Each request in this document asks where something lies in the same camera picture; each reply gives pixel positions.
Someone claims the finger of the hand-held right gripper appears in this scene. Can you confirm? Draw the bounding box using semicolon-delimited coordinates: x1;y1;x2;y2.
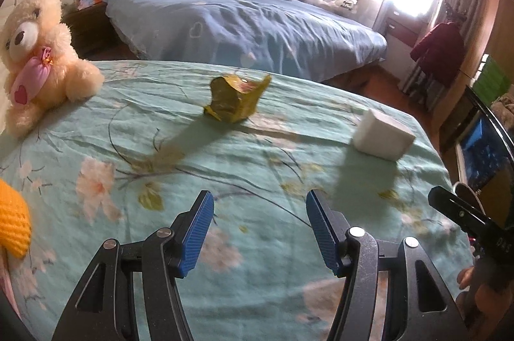
428;185;488;241

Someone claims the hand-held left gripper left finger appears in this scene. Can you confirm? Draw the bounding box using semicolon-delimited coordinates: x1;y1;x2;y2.
51;189;215;341

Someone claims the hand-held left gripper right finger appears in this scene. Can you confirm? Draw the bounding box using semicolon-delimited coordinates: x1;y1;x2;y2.
306;189;466;341

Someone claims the white bin with black bag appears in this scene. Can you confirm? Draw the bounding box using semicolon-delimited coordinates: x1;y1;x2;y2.
452;181;488;223

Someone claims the plain white box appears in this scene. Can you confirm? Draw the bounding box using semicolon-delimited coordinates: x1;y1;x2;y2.
352;108;416;162

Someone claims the yellow wrapper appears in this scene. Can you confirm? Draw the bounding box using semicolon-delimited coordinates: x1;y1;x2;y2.
203;74;271;123

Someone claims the person's right hand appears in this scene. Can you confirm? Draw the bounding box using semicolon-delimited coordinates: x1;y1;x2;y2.
457;266;514;329

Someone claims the black glass cabinet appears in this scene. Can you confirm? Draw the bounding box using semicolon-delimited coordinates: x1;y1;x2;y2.
439;84;514;197

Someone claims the green floral bedspread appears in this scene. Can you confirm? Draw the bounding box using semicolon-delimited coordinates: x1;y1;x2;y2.
0;60;474;341

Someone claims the brown fluffy cloth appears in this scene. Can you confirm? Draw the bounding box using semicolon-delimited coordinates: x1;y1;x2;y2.
492;92;514;125

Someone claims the coat rack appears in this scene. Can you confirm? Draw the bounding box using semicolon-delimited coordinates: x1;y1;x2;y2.
418;1;466;111

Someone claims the stack of green boxes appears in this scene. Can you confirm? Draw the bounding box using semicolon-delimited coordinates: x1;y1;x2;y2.
474;54;510;104

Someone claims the dark red coat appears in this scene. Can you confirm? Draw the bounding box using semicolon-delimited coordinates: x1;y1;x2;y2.
410;22;466;86

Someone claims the orange foam fruit net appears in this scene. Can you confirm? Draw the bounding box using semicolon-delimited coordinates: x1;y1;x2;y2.
0;177;33;259

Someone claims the bed with blue sheet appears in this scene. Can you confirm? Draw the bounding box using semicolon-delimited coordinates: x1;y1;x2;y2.
102;0;388;85

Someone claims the dark wooden nightstand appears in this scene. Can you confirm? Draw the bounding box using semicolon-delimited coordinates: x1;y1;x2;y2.
62;1;121;58

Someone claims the cream teddy bear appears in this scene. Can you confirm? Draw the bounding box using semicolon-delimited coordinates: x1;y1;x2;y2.
0;0;105;139

